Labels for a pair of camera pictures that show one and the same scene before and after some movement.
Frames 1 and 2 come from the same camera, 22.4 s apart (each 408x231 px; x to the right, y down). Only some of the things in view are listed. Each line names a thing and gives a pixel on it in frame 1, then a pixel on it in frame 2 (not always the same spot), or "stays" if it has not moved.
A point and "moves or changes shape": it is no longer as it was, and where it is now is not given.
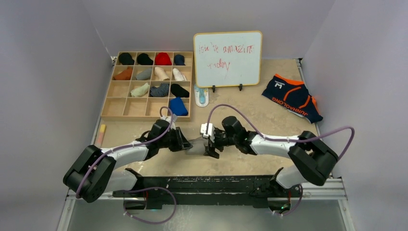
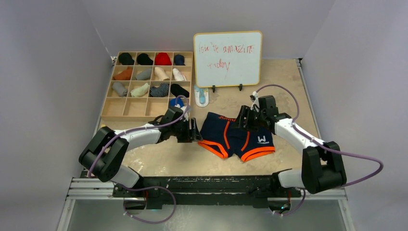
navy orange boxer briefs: x=294 y=95 moves or changes shape
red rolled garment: x=162 y=58 stays
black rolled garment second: x=143 y=58 stays
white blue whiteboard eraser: x=201 y=96 stays
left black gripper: x=181 y=143 to x=190 y=134
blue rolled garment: x=178 y=107 stays
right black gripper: x=210 y=150 to x=245 y=112
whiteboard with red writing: x=228 y=59 stays
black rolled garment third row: x=179 y=91 stays
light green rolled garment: x=140 y=90 stays
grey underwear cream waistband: x=198 y=147 to x=120 y=88
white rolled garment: x=178 y=76 stays
